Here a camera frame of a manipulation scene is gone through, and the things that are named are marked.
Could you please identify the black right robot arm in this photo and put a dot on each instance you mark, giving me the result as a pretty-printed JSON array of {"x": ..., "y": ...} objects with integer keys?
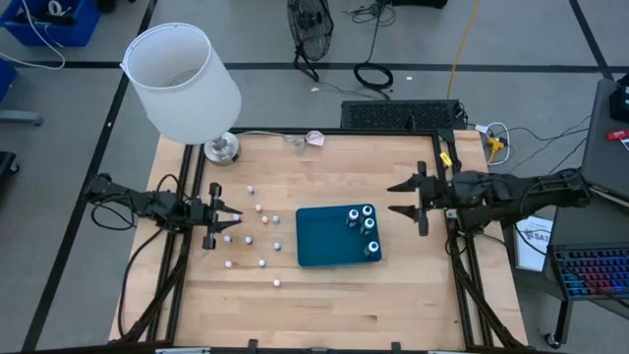
[{"x": 516, "y": 194}]

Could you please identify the large purple-tipped food coloring bottle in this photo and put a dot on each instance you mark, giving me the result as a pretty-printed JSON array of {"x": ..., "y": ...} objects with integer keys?
[{"x": 353, "y": 215}]

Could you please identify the grey cart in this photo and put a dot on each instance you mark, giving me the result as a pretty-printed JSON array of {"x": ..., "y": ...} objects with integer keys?
[{"x": 602, "y": 147}]

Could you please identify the crumpled plastic wrapper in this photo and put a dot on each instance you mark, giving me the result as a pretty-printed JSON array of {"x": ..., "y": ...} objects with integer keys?
[{"x": 315, "y": 138}]

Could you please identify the white paper sheet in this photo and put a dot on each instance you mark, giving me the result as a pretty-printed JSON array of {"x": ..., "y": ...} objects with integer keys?
[{"x": 533, "y": 246}]

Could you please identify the blue plastic bin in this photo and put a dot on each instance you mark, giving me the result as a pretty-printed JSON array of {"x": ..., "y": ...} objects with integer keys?
[{"x": 324, "y": 236}]

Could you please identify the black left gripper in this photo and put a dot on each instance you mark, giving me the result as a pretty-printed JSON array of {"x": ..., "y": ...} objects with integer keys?
[{"x": 214, "y": 216}]

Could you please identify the red tool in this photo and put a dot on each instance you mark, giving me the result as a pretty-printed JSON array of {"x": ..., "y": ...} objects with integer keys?
[{"x": 618, "y": 135}]

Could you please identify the blue storage bin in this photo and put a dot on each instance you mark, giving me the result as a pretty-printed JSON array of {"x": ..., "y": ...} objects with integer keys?
[{"x": 74, "y": 29}]

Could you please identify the large green-tipped food coloring bottle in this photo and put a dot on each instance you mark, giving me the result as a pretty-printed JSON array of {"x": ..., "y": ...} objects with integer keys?
[{"x": 367, "y": 225}]

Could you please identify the large blue-tipped food coloring bottle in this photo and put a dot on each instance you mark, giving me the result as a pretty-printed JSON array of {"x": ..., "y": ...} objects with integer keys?
[{"x": 373, "y": 247}]

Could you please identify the black rolling laptop stand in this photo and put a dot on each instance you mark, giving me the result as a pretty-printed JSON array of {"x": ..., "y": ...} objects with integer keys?
[{"x": 565, "y": 314}]

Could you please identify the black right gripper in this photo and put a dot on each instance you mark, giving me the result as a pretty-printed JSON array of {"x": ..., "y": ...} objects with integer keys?
[{"x": 435, "y": 193}]

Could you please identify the white shade table lamp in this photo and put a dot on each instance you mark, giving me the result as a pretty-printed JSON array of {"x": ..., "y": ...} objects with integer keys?
[{"x": 182, "y": 98}]

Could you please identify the large black-tipped food coloring bottle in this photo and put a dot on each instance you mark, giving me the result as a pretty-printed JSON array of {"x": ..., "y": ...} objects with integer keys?
[{"x": 367, "y": 211}]

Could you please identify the grey metal bar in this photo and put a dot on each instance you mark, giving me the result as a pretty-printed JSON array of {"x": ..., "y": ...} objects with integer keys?
[{"x": 19, "y": 118}]

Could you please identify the black keyboard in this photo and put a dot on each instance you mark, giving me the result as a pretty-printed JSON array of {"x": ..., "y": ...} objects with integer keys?
[{"x": 400, "y": 115}]

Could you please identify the black floor fan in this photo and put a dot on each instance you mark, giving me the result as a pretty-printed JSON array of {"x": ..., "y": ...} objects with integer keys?
[{"x": 309, "y": 29}]

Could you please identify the black aluminium table frame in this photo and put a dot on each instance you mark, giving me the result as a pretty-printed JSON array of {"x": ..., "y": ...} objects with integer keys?
[{"x": 437, "y": 147}]

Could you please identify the colourful keyboard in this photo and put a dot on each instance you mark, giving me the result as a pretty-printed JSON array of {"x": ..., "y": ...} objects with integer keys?
[{"x": 589, "y": 226}]

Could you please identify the yellow plug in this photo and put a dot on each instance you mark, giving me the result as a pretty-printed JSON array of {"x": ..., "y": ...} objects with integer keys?
[{"x": 496, "y": 145}]

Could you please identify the black device on cart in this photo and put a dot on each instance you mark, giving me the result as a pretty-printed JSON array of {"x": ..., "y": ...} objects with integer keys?
[{"x": 621, "y": 100}]

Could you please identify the black bag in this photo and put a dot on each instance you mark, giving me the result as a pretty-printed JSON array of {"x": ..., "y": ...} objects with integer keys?
[{"x": 417, "y": 3}]

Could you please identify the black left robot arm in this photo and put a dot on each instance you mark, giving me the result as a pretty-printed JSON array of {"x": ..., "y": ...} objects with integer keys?
[{"x": 147, "y": 204}]

